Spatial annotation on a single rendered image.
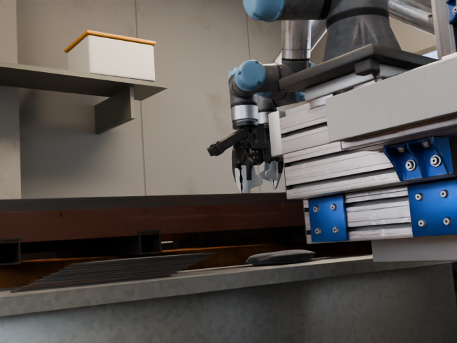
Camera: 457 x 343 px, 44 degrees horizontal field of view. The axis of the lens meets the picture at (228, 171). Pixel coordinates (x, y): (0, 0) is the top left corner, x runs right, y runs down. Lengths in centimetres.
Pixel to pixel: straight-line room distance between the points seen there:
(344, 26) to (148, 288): 58
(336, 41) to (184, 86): 390
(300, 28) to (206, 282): 72
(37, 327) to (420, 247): 72
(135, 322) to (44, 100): 324
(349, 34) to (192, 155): 383
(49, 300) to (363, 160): 57
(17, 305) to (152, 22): 412
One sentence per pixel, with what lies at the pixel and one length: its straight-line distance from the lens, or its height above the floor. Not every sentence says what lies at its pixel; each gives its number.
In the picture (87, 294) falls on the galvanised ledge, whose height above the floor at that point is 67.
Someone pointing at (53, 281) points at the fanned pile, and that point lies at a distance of 105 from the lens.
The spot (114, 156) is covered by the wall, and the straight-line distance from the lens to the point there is 443.
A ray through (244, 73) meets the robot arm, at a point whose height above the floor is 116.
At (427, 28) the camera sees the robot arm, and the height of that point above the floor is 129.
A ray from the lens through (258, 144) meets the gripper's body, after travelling 155.
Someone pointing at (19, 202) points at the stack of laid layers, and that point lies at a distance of 122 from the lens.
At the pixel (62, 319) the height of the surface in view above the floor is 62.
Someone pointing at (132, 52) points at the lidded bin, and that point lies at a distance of 395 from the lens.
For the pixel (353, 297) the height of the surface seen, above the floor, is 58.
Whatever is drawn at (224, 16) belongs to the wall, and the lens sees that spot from 543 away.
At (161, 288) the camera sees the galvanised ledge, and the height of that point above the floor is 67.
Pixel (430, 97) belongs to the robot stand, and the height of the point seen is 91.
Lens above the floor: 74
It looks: 7 degrees up
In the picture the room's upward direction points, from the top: 4 degrees counter-clockwise
